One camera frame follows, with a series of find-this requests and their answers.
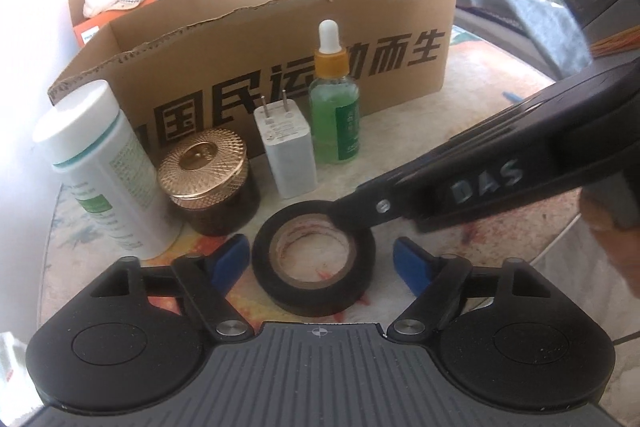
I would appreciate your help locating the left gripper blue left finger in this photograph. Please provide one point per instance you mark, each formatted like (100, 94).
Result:
(205, 283)

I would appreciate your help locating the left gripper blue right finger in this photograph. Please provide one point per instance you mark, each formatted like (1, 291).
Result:
(437, 284)

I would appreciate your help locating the black electrical tape roll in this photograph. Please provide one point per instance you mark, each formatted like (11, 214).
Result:
(308, 266)

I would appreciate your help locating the white USB charger plug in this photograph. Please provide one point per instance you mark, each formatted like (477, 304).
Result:
(286, 137)

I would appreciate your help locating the green dropper bottle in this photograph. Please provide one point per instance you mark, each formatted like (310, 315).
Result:
(333, 100)

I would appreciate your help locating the person's right hand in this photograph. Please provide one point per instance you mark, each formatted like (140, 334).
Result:
(622, 247)

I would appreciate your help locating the gold lid dark jar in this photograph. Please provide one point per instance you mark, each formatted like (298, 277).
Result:
(208, 178)

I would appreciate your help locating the white pill bottle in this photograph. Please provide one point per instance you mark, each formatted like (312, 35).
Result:
(90, 143)

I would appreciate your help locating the large brown cardboard box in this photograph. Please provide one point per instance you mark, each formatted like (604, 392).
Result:
(178, 67)

